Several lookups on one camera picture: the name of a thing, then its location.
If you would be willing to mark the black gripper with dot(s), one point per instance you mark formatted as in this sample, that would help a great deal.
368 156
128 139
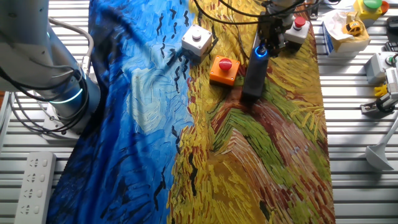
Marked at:
272 29

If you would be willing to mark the blue-lit speaker knob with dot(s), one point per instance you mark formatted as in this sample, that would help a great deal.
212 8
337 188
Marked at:
261 55

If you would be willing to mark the black speaker bar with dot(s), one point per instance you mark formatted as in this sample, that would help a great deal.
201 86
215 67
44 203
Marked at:
255 81

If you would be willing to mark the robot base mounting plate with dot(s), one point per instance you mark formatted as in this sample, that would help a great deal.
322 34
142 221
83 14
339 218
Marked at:
49 121

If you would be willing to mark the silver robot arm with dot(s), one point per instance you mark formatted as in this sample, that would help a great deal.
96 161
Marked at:
31 46

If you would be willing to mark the grey box large red button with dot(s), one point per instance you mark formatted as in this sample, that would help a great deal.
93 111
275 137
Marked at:
297 35

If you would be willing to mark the orange box red button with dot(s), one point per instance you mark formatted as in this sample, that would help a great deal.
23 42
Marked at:
222 77

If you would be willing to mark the tissue box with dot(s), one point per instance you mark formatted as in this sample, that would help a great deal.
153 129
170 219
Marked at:
345 46

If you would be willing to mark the grey box small button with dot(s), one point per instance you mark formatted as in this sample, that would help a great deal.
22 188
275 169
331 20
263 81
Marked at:
196 46

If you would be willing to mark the yellow toy car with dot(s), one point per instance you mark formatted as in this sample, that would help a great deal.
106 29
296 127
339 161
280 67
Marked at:
353 28

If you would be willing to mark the yellow box green button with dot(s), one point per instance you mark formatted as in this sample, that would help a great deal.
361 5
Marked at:
367 14

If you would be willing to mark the grey control box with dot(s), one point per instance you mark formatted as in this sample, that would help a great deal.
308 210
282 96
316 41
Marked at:
374 67

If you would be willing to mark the painted wheatfield print cloth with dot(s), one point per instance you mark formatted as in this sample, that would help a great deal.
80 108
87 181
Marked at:
248 155

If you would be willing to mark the metal clamp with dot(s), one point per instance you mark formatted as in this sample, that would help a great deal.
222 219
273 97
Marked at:
370 108

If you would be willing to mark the yellow plastic piece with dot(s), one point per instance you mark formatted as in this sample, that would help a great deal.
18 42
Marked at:
381 91

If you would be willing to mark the black remote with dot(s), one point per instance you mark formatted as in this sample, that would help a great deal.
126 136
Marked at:
391 46

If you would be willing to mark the black box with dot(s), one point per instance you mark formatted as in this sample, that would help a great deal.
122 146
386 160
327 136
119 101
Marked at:
392 23

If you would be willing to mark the white ribbed device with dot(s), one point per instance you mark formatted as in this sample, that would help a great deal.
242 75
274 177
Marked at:
392 79

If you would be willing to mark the white power strip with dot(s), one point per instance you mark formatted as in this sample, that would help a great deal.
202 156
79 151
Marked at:
34 186

